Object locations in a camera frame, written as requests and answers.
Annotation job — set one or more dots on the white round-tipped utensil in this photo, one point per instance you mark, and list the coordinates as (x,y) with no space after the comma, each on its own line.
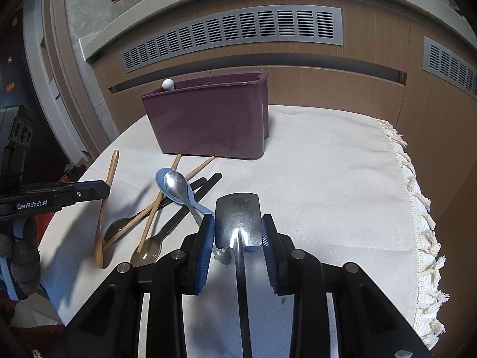
(168,84)

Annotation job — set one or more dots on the purple plastic utensil holder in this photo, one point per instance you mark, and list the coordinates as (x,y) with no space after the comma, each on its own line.
(208,119)

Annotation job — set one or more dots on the cream fringed tablecloth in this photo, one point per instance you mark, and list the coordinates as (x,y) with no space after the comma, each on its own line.
(316,179)

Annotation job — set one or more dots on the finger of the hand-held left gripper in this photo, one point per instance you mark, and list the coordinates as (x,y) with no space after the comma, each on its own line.
(89,191)

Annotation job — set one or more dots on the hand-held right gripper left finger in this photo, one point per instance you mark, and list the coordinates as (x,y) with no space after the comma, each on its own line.
(207,253)

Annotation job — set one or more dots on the wooden chopstick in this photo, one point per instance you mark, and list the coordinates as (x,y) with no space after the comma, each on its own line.
(126,229)
(149,227)

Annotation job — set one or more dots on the person's left hand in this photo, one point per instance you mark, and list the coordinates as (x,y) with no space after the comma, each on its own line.
(26,261)

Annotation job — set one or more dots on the wooden kitchen counter cabinet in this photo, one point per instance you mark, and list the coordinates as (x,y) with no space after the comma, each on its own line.
(372,82)

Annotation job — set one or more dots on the long wooden spoon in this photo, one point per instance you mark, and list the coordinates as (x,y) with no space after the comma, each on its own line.
(108,194)

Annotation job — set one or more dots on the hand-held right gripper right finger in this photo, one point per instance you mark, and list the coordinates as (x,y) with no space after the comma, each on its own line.
(269,253)

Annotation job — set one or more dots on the black spoon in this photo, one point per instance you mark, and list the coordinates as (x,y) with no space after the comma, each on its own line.
(177,184)

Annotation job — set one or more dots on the long grey vent grille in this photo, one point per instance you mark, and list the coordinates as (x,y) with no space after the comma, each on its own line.
(231,33)

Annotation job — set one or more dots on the steel square spoon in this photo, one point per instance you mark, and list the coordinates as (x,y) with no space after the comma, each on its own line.
(238,212)

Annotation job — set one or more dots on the blue plastic spoon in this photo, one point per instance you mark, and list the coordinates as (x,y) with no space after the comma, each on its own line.
(160,181)

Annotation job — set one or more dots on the short grey vent grille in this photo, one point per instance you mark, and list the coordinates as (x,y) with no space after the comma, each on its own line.
(447,63)

